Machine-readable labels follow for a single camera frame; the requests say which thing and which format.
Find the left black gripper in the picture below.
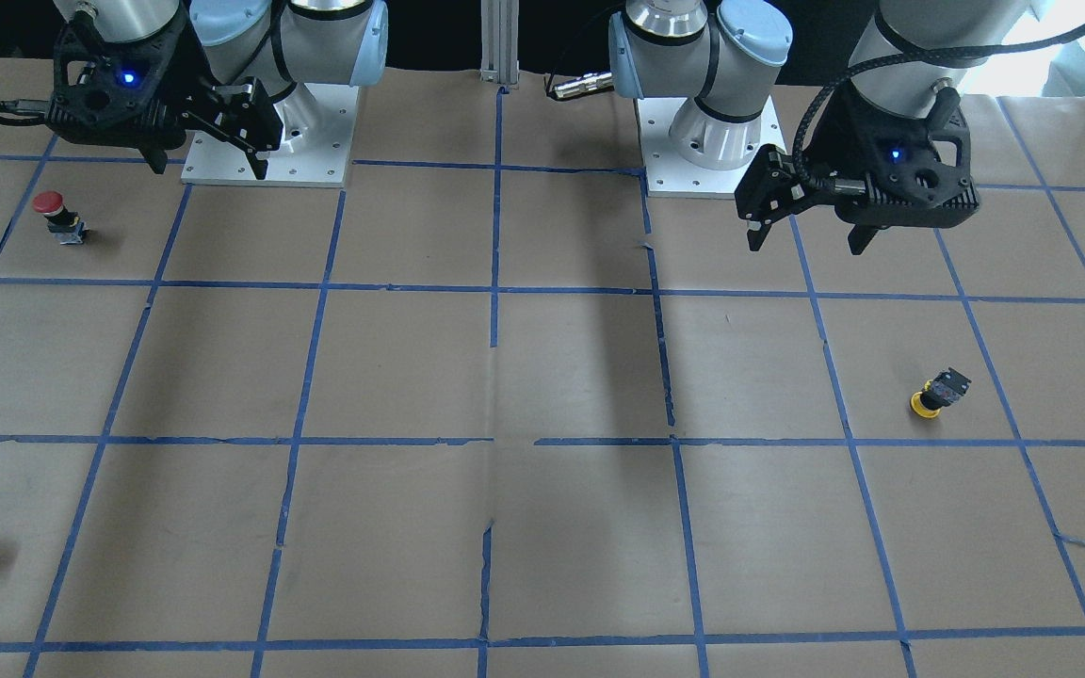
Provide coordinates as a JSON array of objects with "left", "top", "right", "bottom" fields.
[{"left": 735, "top": 84, "right": 980, "bottom": 256}]

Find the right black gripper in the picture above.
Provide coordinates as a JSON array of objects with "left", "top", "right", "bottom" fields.
[{"left": 44, "top": 21, "right": 283, "bottom": 181}]

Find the yellow push button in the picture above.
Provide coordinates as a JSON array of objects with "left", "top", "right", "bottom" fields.
[{"left": 910, "top": 368, "right": 972, "bottom": 420}]

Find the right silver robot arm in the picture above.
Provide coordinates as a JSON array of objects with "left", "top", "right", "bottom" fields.
[{"left": 43, "top": 1, "right": 390, "bottom": 188}]

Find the red push button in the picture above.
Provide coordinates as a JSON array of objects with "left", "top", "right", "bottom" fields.
[{"left": 31, "top": 190, "right": 86, "bottom": 246}]

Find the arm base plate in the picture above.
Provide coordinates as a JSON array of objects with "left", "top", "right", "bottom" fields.
[
  {"left": 181, "top": 84, "right": 363, "bottom": 189},
  {"left": 636, "top": 98, "right": 786, "bottom": 199}
]

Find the aluminium frame post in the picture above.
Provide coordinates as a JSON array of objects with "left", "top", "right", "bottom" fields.
[{"left": 478, "top": 0, "right": 520, "bottom": 89}]

